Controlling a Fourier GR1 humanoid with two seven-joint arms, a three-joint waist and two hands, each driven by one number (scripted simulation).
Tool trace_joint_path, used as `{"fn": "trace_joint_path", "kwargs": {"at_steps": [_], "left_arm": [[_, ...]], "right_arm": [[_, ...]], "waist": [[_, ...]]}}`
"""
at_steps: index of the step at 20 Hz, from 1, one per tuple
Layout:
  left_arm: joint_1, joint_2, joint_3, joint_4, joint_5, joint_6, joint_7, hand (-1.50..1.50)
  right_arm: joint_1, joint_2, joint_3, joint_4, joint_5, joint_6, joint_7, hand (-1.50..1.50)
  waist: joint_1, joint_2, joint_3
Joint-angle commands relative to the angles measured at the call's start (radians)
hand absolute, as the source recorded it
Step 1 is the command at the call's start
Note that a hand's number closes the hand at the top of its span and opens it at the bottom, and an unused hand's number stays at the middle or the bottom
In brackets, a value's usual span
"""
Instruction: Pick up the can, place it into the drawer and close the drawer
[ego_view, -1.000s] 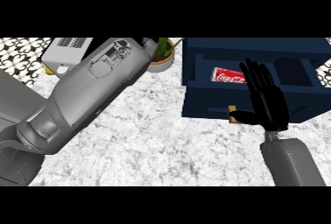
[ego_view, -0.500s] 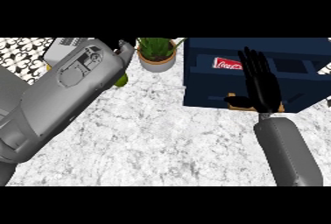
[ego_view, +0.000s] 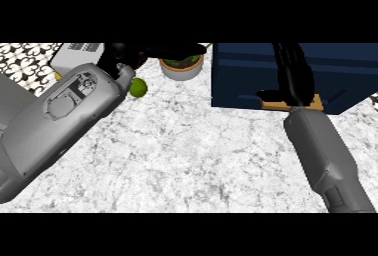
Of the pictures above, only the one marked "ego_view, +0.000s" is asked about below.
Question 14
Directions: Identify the navy blue drawer cabinet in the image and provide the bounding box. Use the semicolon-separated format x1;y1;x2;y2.
211;42;378;116

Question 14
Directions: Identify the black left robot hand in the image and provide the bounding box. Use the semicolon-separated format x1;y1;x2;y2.
96;42;208;80

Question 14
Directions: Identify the potted plant in pale pot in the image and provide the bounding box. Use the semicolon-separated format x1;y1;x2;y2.
158;42;214;82

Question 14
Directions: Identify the green avocado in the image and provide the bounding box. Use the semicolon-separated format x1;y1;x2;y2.
129;77;149;99

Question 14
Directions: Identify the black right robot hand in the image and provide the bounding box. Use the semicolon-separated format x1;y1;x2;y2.
256;42;318;108

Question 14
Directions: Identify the tan wooden drawer inside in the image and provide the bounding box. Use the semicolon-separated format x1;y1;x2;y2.
260;93;325;112

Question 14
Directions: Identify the pale grey appliance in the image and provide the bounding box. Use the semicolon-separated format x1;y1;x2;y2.
49;42;108;77

